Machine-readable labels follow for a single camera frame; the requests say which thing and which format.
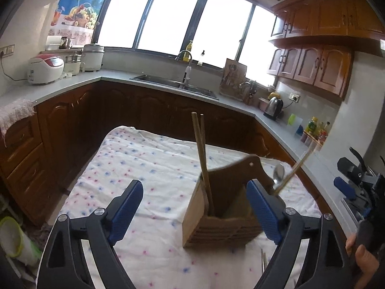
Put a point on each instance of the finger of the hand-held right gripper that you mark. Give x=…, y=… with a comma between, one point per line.
x=346, y=186
x=355, y=168

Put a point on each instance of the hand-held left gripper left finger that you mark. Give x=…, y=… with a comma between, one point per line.
x=126, y=207

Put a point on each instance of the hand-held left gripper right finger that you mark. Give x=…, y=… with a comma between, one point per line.
x=264, y=213

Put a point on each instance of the metal spoon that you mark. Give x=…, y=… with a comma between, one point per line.
x=278, y=174

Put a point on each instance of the wooden utensil holder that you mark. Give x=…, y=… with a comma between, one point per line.
x=222, y=225

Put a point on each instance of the person's right hand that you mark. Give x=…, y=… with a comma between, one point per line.
x=367, y=265

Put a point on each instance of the white floral tablecloth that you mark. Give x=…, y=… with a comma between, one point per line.
x=144, y=162

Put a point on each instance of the row of spice jars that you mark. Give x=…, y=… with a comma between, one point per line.
x=309, y=140

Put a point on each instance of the yellow capped drink bottle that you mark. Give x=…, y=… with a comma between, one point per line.
x=312, y=125

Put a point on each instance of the white plastic board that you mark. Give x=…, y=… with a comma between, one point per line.
x=298, y=123

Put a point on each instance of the steel electric kettle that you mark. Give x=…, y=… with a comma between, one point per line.
x=273, y=108

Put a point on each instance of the wooden base cabinets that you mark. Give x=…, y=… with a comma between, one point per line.
x=120, y=105

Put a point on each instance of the pink container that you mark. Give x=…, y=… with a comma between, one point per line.
x=262, y=104

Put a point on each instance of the white bin green rim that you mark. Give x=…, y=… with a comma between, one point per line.
x=15, y=246

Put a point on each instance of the hanging kitchen tools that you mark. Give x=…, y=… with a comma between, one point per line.
x=250, y=91

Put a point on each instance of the steel kitchen sink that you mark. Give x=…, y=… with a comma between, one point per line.
x=162, y=79

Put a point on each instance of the grey kitchen counter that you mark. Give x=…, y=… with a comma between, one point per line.
x=75, y=81

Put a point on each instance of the floral cloth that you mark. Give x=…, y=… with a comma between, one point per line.
x=15, y=111

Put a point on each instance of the wooden cutting board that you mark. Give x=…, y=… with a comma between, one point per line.
x=237, y=67

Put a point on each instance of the metal sink faucet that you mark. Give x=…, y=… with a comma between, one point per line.
x=188, y=72

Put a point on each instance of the small white appliance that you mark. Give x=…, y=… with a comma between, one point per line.
x=72, y=66

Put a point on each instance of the white electric cooker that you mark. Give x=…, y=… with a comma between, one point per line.
x=93, y=58

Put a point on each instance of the white pink rice cooker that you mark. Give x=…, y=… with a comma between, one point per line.
x=45, y=69

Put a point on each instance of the clear soap dispenser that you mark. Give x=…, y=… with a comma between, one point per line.
x=201, y=59

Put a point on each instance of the white container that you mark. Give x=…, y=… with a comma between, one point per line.
x=52, y=43

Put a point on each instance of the large kitchen window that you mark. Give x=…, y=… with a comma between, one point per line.
x=168, y=18

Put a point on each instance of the white wall socket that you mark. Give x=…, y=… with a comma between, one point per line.
x=294, y=97

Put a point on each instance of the wooden wall cabinets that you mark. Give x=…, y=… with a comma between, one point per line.
x=324, y=63

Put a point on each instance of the wall socket strip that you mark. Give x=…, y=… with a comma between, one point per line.
x=7, y=50

